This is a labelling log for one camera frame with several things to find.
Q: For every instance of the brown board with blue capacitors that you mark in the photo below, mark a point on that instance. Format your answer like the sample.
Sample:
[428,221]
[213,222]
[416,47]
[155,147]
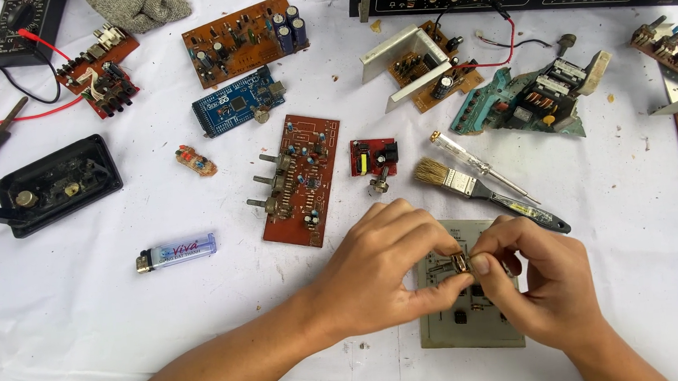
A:
[239,42]

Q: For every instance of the black multimeter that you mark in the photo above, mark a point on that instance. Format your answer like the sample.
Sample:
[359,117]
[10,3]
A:
[26,27]

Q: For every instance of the red multimeter lead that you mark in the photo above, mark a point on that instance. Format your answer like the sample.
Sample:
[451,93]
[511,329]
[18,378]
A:
[45,45]

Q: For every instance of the small metal electronic component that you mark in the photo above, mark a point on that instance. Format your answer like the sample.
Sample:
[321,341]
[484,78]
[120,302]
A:
[460,263]

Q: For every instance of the person's left hand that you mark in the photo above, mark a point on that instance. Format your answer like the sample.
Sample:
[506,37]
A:
[368,272]

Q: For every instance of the loose metal potentiometer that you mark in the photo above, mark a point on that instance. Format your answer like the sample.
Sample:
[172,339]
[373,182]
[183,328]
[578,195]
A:
[380,181]

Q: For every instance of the black multimeter lead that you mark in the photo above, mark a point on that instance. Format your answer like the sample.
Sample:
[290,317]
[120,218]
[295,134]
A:
[22,90]

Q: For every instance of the small red power board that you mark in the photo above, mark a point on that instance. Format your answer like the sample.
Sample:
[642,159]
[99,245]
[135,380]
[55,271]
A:
[372,157]

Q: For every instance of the grey circuit board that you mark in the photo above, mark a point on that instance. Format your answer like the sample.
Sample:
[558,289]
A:
[474,327]

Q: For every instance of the blue microcontroller board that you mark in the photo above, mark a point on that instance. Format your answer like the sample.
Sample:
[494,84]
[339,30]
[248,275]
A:
[234,105]

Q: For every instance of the person's right hand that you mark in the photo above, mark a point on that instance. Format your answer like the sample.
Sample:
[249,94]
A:
[554,286]

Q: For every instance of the brown board with aluminium heatsink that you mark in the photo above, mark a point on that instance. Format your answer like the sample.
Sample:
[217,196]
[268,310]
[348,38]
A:
[420,65]

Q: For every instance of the broken green circuit board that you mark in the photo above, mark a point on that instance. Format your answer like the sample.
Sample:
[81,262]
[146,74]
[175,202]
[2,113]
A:
[524,106]

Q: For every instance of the black plastic casing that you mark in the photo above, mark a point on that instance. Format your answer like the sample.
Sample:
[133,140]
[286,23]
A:
[55,186]

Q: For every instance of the grey knitted cloth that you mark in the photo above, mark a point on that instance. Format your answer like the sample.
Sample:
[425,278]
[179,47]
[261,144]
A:
[135,8]

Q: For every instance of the red-brown board with potentiometers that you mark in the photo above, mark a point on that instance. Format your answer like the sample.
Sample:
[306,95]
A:
[305,181]

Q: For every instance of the clear blue lighter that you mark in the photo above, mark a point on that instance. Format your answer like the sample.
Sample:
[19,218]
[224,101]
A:
[179,252]

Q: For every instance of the small potentiometer with shaft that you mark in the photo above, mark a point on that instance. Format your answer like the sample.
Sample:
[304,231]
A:
[261,115]

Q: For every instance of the small orange circuit board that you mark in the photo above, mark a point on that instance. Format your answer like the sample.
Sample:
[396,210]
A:
[195,161]

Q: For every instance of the red board with black jacks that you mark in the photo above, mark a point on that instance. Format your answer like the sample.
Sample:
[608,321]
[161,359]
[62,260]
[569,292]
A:
[101,76]

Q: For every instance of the white tablecloth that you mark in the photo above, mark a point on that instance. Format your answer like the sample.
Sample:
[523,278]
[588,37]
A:
[144,311]

